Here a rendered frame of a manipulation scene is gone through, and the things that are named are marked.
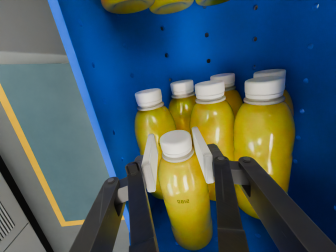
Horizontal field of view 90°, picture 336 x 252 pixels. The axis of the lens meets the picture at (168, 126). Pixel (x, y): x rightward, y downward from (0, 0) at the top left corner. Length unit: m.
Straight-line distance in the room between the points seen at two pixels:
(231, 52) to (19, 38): 0.60
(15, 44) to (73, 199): 1.56
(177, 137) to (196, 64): 0.17
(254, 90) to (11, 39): 0.64
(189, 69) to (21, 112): 1.54
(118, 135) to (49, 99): 1.35
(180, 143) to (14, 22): 0.63
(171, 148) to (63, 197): 1.87
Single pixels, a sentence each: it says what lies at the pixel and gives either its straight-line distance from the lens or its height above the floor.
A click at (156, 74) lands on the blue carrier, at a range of 0.31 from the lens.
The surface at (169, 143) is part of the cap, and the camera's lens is 0.19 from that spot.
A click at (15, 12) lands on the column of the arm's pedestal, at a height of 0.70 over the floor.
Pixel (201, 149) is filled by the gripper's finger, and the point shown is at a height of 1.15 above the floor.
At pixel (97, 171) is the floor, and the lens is 1.69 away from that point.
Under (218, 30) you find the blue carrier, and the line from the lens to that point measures 0.34.
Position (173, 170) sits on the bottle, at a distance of 0.20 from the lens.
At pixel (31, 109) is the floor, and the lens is 1.68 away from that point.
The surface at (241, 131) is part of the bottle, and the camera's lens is 0.21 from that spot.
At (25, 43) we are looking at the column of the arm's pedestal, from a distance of 0.72.
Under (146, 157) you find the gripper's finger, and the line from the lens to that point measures 0.16.
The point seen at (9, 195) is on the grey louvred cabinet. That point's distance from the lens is 2.06.
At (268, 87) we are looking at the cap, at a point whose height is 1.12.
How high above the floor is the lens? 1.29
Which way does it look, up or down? 69 degrees down
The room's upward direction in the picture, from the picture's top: 176 degrees clockwise
